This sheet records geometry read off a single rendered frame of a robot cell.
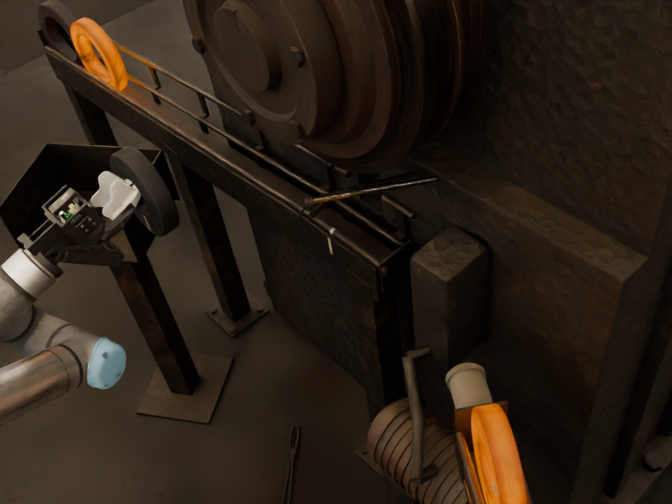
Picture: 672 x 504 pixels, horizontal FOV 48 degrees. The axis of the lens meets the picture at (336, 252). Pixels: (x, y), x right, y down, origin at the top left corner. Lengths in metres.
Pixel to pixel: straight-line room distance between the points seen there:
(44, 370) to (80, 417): 0.93
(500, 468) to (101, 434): 1.30
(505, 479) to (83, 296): 1.66
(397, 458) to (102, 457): 0.95
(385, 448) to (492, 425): 0.34
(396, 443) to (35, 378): 0.56
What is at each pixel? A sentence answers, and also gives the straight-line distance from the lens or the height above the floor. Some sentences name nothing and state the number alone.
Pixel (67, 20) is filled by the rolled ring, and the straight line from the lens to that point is 2.07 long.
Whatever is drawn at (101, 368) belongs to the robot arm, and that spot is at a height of 0.71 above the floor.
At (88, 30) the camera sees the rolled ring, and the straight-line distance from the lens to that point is 1.92.
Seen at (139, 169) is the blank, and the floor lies 0.89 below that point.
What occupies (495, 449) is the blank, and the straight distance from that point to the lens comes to 0.97.
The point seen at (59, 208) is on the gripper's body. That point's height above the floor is 0.88.
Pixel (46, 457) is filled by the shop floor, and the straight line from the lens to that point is 2.08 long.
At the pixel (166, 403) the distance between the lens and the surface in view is 2.03.
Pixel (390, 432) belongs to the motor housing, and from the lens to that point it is 1.27.
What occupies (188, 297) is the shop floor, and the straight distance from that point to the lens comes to 2.25.
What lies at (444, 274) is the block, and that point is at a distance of 1.11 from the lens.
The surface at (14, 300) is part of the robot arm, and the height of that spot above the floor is 0.81.
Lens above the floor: 1.63
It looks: 46 degrees down
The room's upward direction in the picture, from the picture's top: 9 degrees counter-clockwise
